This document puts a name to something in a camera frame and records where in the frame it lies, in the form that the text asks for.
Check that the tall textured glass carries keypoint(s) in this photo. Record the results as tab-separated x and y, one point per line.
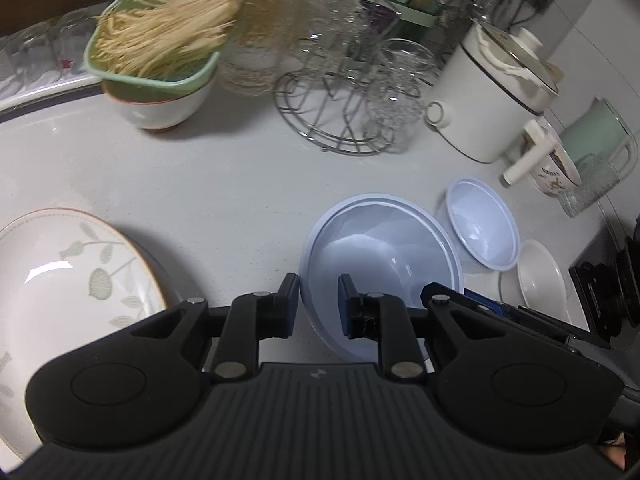
587	190

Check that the plain white bowl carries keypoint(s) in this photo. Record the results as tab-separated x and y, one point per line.
542	280

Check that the black stove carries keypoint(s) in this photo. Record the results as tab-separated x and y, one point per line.
607	290

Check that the white bowl with red foot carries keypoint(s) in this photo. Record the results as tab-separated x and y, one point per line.
160	110

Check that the white electric pot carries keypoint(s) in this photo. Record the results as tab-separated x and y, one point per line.
480	110

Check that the clear jar red lid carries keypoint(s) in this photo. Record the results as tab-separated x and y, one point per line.
260	25

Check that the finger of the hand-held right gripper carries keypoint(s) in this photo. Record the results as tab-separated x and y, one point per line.
550	327
442	292

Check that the brown wooden cutting board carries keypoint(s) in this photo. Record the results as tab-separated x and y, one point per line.
40	5

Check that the light green kettle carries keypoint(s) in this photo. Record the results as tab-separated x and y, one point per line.
595	130

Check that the patterned bowl with brown food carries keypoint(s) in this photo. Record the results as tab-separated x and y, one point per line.
550	175

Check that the light blue bowl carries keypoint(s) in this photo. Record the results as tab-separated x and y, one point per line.
482	225
380	240

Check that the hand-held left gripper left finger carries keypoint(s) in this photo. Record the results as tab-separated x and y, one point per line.
292	307

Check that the white plate green leaf print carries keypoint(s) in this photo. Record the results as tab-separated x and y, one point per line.
60	285

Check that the enoki mushrooms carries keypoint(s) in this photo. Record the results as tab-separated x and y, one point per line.
170	30

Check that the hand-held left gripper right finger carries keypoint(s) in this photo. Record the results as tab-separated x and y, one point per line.
345	310

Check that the clear drinking glass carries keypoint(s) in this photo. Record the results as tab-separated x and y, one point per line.
75	45
30	55

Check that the green plastic basket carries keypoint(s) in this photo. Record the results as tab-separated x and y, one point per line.
150	85

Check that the cluster of clear glass cups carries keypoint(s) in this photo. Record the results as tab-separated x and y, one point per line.
395	90

